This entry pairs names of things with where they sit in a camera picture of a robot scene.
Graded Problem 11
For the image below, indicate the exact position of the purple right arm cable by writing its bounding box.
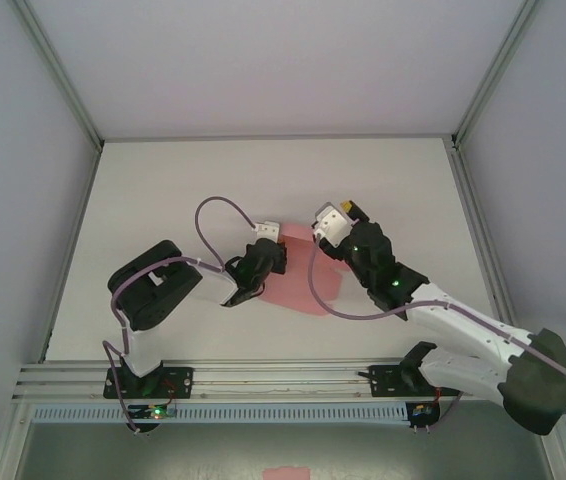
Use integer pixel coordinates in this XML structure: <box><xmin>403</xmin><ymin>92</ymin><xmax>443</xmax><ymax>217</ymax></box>
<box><xmin>307</xmin><ymin>239</ymin><xmax>566</xmax><ymax>435</ymax></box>

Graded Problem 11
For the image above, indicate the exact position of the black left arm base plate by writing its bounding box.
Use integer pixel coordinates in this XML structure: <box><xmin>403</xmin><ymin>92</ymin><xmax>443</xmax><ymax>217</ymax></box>
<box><xmin>102</xmin><ymin>365</ymin><xmax>195</xmax><ymax>401</ymax></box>

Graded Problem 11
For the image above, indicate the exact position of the aluminium frame post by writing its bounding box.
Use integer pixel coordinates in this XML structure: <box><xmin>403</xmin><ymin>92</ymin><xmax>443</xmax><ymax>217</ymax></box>
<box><xmin>11</xmin><ymin>0</ymin><xmax>105</xmax><ymax>152</ymax></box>
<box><xmin>451</xmin><ymin>0</ymin><xmax>544</xmax><ymax>151</ymax></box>

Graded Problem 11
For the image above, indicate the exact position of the aluminium table side rail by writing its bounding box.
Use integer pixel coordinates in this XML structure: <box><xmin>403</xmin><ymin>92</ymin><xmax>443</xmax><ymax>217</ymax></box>
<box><xmin>37</xmin><ymin>144</ymin><xmax>105</xmax><ymax>364</ymax></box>
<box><xmin>448</xmin><ymin>134</ymin><xmax>514</xmax><ymax>331</ymax></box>

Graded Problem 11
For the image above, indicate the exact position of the grey slotted cable duct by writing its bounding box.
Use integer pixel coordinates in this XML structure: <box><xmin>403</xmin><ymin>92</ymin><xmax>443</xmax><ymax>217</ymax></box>
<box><xmin>30</xmin><ymin>402</ymin><xmax>410</xmax><ymax>426</ymax></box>

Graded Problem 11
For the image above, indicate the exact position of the pink cloth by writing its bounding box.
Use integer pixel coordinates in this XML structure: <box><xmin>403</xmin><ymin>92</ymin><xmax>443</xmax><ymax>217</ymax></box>
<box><xmin>260</xmin><ymin>222</ymin><xmax>349</xmax><ymax>319</ymax></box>

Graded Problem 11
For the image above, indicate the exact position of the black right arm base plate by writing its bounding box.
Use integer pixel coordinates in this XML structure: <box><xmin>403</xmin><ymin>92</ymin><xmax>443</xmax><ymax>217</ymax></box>
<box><xmin>368</xmin><ymin>364</ymin><xmax>462</xmax><ymax>400</ymax></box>

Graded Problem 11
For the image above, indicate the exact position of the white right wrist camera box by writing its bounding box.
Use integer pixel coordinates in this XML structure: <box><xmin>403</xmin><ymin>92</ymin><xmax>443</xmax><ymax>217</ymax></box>
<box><xmin>311</xmin><ymin>201</ymin><xmax>353</xmax><ymax>250</ymax></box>

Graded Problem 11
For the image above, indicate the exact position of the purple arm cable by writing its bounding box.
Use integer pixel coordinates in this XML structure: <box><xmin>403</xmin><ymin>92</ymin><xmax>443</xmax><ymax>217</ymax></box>
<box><xmin>101</xmin><ymin>196</ymin><xmax>259</xmax><ymax>439</ymax></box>
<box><xmin>307</xmin><ymin>239</ymin><xmax>566</xmax><ymax>435</ymax></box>

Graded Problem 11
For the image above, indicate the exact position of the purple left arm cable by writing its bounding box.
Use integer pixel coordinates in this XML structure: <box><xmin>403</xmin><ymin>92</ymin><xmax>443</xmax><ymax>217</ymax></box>
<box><xmin>101</xmin><ymin>196</ymin><xmax>259</xmax><ymax>439</ymax></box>

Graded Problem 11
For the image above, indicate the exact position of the aluminium arm base rail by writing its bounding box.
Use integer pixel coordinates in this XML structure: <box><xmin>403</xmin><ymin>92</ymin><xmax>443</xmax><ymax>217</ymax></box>
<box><xmin>11</xmin><ymin>355</ymin><xmax>469</xmax><ymax>404</ymax></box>

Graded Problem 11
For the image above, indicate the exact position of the pink paper sheet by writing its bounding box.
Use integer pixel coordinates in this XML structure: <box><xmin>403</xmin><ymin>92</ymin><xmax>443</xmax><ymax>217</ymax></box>
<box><xmin>262</xmin><ymin>466</ymin><xmax>312</xmax><ymax>480</ymax></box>

